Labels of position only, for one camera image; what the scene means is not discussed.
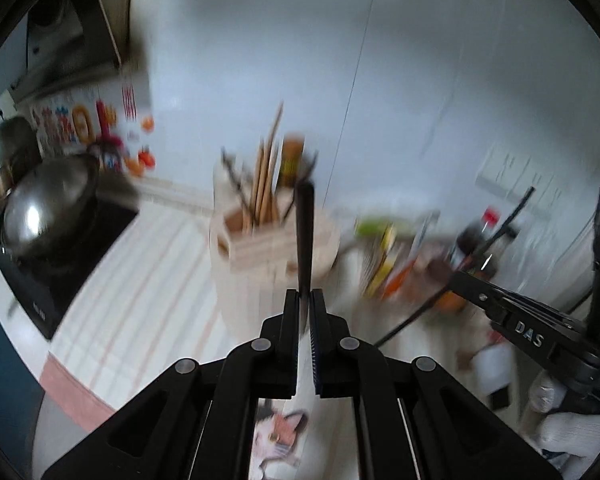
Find brown jar with yellow label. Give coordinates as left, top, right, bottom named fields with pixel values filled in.
left=279, top=134, right=307, bottom=188

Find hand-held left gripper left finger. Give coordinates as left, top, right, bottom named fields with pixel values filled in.
left=40, top=289, right=301, bottom=480

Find white bottle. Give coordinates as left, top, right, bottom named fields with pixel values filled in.
left=471, top=344, right=520, bottom=411

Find person's right hand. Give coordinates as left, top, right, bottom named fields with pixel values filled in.
left=526, top=372, right=600, bottom=462

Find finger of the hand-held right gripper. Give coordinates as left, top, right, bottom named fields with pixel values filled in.
left=480, top=284, right=588, bottom=328
left=449, top=271, right=512, bottom=322

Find striped cat print mat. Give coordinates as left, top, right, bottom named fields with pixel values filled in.
left=42, top=202, right=486, bottom=480

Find black chopstick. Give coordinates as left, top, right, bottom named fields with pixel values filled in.
left=373, top=186, right=537, bottom=349
left=294, top=182, right=316, bottom=307
left=286, top=152, right=320, bottom=213
left=221, top=147, right=253, bottom=213

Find colourful wall stickers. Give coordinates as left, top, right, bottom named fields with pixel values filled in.
left=29, top=74, right=157, bottom=177

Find cream utensil holder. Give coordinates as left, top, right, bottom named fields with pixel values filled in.
left=209, top=160, right=342, bottom=342

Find range hood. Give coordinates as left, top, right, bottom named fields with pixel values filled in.
left=0, top=0, right=133, bottom=107

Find steel pot with lid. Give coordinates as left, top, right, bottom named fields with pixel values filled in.
left=0, top=109, right=42, bottom=207

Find steel wok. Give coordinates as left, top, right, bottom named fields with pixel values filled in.
left=0, top=154, right=103, bottom=263

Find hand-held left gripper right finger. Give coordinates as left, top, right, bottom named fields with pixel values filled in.
left=309, top=289, right=564, bottom=480

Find dark sauce bottle red cap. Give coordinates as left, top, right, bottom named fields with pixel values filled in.
left=450, top=206, right=503, bottom=283

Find black stove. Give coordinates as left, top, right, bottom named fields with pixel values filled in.
left=0, top=199, right=142, bottom=342

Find white wall socket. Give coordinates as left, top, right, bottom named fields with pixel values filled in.
left=474, top=146, right=567, bottom=217

